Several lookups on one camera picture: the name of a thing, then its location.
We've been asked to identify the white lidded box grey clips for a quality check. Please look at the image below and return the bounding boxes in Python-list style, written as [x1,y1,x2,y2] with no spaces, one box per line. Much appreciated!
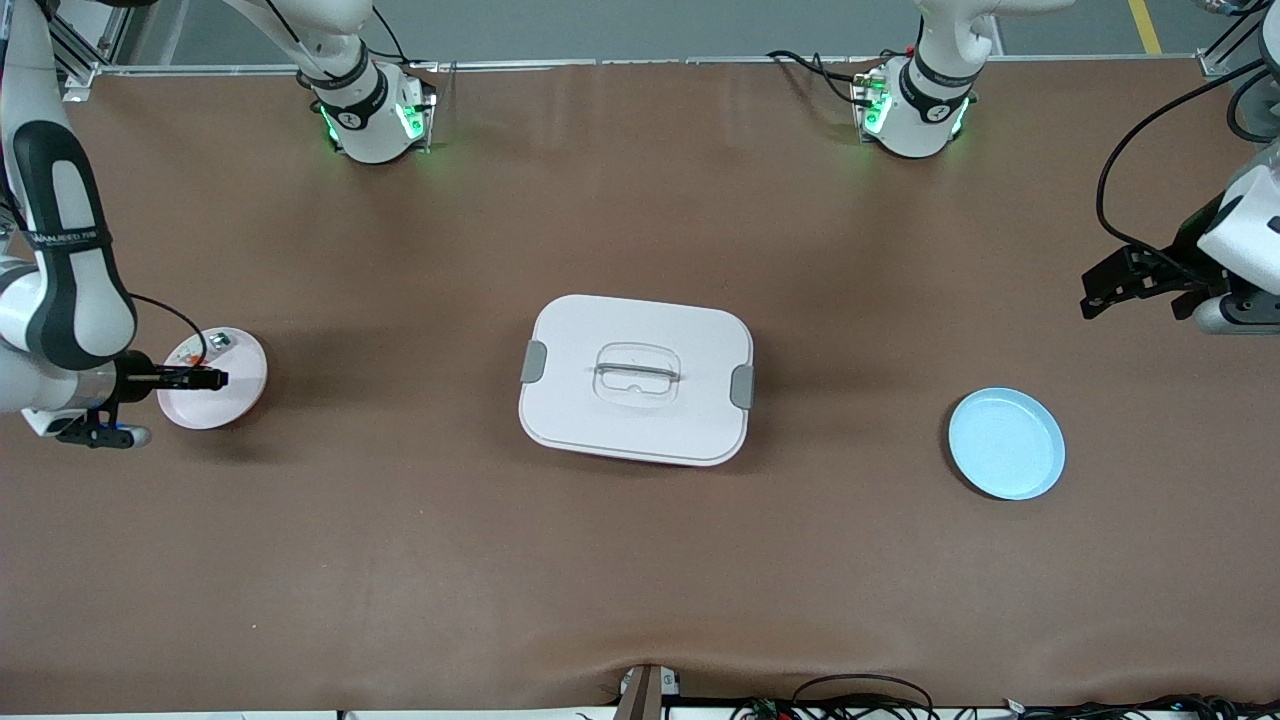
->
[518,294,755,468]

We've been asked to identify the pink round plate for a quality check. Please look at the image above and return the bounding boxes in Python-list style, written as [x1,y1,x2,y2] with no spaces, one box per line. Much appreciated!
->
[157,326,269,431]

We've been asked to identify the light blue round plate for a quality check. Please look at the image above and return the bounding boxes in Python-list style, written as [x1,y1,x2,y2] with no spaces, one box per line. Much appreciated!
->
[947,387,1067,501]

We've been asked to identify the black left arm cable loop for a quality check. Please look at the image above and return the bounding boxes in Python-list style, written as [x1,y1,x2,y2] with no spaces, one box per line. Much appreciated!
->
[1228,70,1280,143]

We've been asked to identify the aluminium frame post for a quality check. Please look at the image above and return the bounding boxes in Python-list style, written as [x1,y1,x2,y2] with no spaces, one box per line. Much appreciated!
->
[1198,10,1256,79]
[40,0,136,101]

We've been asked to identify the black left arm base cables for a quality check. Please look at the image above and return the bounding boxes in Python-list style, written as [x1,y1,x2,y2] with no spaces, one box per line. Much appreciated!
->
[767,48,886,106]

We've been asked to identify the black arm base cables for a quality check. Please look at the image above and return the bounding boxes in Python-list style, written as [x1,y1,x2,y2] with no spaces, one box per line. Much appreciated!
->
[767,48,886,106]
[370,5,441,71]

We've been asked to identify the black right arm base cables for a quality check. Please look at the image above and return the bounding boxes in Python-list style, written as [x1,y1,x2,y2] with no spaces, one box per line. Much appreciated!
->
[370,5,441,71]

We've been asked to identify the black cable bundle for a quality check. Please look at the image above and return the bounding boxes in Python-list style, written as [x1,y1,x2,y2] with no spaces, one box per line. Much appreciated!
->
[730,673,1280,720]

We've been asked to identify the aluminium table edge rail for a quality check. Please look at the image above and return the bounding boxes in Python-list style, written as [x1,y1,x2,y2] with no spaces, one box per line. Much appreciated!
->
[95,55,1226,77]

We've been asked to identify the metal table edge bracket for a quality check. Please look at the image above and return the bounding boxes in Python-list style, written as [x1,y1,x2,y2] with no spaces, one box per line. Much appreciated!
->
[613,664,683,720]

